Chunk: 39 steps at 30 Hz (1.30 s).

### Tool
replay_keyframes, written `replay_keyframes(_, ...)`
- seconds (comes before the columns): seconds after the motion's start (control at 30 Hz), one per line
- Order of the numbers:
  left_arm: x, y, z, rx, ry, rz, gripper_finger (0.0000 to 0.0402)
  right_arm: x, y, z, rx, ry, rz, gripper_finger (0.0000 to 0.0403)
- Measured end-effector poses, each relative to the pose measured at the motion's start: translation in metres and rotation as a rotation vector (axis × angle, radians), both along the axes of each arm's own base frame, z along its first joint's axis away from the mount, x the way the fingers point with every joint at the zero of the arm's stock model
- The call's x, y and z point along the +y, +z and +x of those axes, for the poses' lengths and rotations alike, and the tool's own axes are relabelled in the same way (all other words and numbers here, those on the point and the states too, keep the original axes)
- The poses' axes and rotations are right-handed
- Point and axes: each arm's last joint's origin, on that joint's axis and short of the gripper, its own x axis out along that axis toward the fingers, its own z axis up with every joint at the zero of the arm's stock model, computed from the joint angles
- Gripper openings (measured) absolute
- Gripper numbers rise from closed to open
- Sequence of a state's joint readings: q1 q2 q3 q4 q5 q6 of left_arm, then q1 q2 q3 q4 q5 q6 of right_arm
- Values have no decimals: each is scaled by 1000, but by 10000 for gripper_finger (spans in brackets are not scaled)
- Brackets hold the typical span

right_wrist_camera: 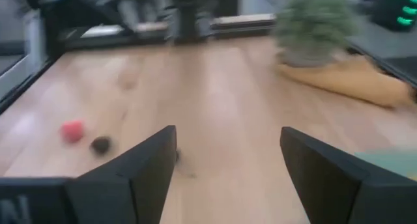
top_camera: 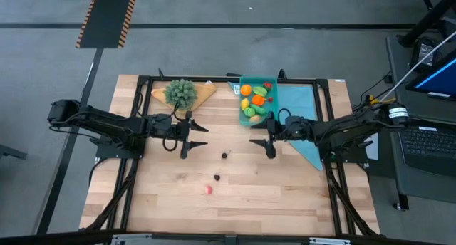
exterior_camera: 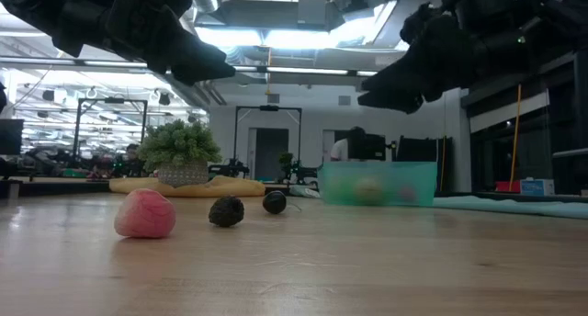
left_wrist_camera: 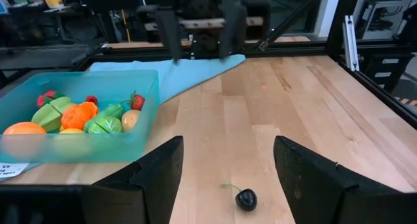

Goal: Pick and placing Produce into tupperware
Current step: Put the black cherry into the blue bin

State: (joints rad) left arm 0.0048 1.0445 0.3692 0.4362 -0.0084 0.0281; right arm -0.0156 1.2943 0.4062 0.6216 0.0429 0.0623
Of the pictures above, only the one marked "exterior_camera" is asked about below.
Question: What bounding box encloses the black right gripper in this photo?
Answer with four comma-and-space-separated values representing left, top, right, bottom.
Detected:
356, 1, 529, 115

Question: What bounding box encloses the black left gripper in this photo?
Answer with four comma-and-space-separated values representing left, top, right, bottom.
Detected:
52, 0, 237, 86

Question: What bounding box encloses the yellow toy lemon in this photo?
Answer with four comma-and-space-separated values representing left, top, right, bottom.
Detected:
353, 177, 385, 205

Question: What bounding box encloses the black toy blackberry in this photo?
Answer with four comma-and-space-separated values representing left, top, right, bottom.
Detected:
208, 195, 245, 229

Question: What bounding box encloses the pink toy peach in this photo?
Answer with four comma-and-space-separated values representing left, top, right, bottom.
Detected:
113, 188, 177, 240

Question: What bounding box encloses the teal translucent tupperware container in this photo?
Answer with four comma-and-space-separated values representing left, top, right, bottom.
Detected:
316, 161, 438, 208

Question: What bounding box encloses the person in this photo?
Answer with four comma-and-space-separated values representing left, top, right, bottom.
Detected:
119, 143, 146, 178
329, 126, 368, 163

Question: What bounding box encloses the artificial green potted plant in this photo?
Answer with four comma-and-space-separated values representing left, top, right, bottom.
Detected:
136, 118, 223, 188

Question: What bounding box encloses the mustard yellow cloth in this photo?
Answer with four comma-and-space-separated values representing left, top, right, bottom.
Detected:
108, 175, 266, 198

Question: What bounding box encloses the red plastic bin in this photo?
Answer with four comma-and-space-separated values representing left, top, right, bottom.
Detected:
494, 180, 523, 194

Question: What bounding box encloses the blue and white box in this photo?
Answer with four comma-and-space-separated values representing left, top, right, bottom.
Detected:
519, 177, 556, 197

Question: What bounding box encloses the dark monitor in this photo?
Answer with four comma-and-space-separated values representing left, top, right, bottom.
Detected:
0, 118, 25, 156

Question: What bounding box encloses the black rig frame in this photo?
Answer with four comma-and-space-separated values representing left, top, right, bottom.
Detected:
232, 105, 303, 184
73, 97, 149, 164

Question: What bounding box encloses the yellow cable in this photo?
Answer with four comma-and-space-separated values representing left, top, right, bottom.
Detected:
508, 84, 524, 193

